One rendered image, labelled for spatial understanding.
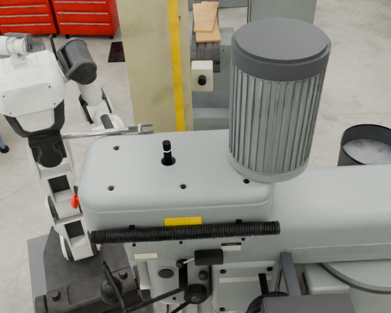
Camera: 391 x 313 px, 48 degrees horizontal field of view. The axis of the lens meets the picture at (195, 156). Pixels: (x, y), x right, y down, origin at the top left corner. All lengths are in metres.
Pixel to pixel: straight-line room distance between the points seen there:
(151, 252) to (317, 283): 0.48
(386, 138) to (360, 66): 2.09
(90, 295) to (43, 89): 1.16
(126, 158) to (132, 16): 1.75
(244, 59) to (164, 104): 2.23
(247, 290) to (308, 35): 0.76
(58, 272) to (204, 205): 1.68
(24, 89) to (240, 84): 1.01
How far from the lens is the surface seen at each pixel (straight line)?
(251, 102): 0.90
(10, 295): 3.33
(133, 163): 1.10
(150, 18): 2.78
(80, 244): 2.41
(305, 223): 1.17
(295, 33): 0.95
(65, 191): 2.18
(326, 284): 1.33
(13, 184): 4.06
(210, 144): 1.13
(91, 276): 2.53
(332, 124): 4.44
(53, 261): 2.65
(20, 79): 1.74
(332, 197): 1.22
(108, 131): 1.20
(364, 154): 3.37
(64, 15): 5.99
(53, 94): 1.75
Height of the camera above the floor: 2.62
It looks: 42 degrees down
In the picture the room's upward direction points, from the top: 2 degrees counter-clockwise
